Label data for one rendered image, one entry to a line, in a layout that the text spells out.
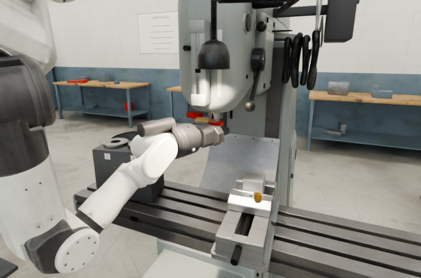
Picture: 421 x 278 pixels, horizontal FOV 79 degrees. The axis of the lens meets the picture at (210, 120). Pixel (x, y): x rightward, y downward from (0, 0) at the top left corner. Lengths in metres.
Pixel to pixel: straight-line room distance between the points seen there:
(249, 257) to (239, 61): 0.49
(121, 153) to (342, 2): 0.86
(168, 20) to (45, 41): 5.31
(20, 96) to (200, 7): 0.46
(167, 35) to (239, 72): 5.14
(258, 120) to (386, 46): 4.03
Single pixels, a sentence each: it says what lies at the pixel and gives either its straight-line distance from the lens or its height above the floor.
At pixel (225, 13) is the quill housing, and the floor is 1.57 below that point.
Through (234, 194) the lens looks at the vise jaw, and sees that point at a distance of 0.79.
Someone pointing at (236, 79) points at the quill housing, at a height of 1.41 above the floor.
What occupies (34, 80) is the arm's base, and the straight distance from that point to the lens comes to 0.41.
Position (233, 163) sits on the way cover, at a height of 1.00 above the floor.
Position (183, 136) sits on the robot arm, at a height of 1.26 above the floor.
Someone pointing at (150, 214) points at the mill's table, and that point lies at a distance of 0.92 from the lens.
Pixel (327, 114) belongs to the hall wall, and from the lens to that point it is 5.02.
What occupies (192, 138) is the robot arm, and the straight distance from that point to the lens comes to 0.67.
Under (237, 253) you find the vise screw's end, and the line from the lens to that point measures 0.69.
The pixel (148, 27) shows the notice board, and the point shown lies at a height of 2.07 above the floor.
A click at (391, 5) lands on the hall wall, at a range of 5.07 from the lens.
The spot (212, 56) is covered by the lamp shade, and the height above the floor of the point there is 1.47.
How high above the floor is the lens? 1.46
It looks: 14 degrees down
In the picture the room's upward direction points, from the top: straight up
